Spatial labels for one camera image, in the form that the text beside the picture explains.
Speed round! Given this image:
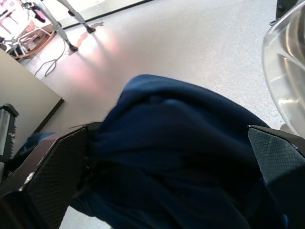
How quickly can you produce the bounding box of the navy blue garment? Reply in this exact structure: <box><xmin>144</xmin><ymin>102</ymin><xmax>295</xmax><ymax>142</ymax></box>
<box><xmin>19</xmin><ymin>74</ymin><xmax>296</xmax><ymax>229</ymax></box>

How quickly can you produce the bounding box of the round glass washing machine door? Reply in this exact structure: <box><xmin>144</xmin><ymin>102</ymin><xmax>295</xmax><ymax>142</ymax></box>
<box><xmin>261</xmin><ymin>0</ymin><xmax>305</xmax><ymax>139</ymax></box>

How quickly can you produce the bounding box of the beige partition board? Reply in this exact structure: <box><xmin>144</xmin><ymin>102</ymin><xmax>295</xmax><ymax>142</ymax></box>
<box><xmin>0</xmin><ymin>49</ymin><xmax>65</xmax><ymax>156</ymax></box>

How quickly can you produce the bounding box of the wooden curved furniture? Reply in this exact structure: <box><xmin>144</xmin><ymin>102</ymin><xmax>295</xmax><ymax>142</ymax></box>
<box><xmin>0</xmin><ymin>9</ymin><xmax>57</xmax><ymax>63</ymax></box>

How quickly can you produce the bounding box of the silver metal stand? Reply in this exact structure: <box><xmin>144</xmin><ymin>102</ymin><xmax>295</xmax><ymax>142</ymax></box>
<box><xmin>21</xmin><ymin>0</ymin><xmax>97</xmax><ymax>52</ymax></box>

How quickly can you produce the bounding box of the grey floor cable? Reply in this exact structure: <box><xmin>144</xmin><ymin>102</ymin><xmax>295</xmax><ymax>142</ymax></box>
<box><xmin>34</xmin><ymin>39</ymin><xmax>67</xmax><ymax>78</ymax></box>

